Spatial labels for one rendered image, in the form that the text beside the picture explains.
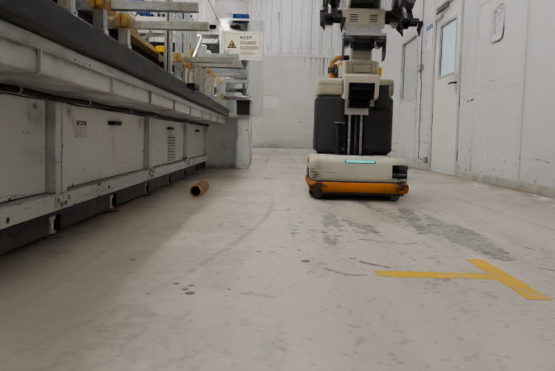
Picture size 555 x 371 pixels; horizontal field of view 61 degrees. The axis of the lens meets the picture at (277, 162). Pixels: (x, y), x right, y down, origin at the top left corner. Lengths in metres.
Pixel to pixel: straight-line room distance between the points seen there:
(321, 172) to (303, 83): 9.09
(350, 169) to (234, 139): 2.92
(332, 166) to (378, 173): 0.29
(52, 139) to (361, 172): 1.86
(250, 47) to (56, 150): 4.06
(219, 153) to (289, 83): 6.46
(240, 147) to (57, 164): 3.92
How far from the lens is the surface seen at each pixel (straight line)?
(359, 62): 3.13
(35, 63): 1.32
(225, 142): 5.77
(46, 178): 1.89
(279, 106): 11.96
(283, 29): 12.26
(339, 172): 3.02
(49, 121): 1.88
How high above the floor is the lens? 0.39
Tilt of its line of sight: 3 degrees down
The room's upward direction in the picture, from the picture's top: 1 degrees clockwise
